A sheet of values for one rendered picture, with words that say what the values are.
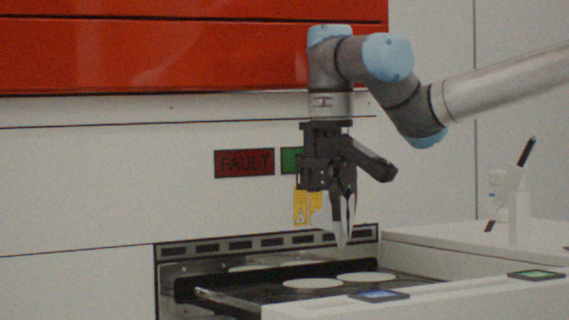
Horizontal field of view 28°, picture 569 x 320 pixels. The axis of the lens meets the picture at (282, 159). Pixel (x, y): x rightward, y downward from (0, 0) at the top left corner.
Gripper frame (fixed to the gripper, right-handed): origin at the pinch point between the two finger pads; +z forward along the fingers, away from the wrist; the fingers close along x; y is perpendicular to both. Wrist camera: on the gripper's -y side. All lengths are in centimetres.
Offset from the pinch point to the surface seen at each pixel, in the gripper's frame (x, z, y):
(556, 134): -262, -8, 21
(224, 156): 2.9, -14.0, 20.5
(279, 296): 13.3, 7.3, 5.9
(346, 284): 0.3, 7.2, -0.1
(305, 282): -0.4, 7.2, 7.6
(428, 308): 42, 2, -28
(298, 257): -7.6, 4.1, 12.1
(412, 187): -206, 8, 59
